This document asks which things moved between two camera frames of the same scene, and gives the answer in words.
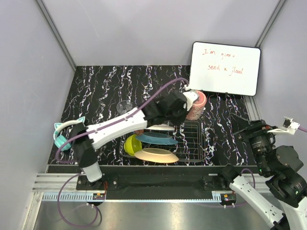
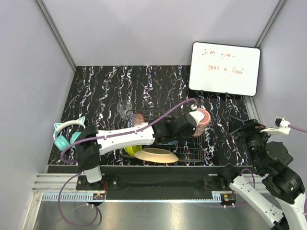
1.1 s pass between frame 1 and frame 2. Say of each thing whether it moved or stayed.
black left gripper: moved
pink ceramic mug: moved
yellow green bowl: stayed
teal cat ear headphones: stayed
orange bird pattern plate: stayed
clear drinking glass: stayed
